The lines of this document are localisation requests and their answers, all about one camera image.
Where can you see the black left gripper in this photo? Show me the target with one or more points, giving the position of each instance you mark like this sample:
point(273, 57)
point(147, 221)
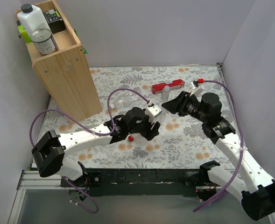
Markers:
point(149, 130)

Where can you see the red rectangular box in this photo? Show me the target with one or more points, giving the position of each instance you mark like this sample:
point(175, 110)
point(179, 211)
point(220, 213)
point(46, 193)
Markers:
point(173, 85)

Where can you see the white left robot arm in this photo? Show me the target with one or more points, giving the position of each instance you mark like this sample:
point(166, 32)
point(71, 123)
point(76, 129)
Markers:
point(52, 150)

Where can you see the black electronic device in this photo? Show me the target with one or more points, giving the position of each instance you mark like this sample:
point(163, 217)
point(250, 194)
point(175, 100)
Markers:
point(54, 20)

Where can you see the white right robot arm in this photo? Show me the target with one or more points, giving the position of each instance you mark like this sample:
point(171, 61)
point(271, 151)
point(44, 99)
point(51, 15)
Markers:
point(255, 189)

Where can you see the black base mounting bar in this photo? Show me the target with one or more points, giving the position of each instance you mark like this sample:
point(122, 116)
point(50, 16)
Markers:
point(138, 182)

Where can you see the small white bottle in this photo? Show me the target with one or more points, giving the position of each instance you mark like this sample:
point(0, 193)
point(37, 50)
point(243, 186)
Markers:
point(165, 93)

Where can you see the green object behind shelf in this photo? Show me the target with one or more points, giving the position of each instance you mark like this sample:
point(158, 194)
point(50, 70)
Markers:
point(22, 32)

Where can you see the wooden shelf box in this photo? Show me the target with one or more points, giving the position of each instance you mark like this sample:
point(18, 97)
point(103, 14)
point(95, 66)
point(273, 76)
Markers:
point(65, 73)

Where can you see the clear bottle with red cap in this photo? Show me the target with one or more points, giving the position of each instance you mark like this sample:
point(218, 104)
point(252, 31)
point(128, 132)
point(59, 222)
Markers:
point(137, 139)

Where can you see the floral patterned table mat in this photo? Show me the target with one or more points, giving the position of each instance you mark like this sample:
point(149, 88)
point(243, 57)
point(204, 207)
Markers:
point(181, 142)

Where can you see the metal tin can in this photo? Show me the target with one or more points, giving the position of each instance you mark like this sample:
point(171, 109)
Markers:
point(43, 41)

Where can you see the clear bottle with white cap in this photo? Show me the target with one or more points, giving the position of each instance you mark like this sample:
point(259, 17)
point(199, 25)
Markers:
point(124, 100)

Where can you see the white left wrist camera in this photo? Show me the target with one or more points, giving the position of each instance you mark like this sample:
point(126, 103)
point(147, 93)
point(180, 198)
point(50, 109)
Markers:
point(154, 112)

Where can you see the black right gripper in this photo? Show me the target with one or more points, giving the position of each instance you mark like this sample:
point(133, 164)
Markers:
point(181, 103)

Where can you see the white jug with grey cap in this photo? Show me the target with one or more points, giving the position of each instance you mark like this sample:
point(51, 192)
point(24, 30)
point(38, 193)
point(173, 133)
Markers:
point(32, 18)

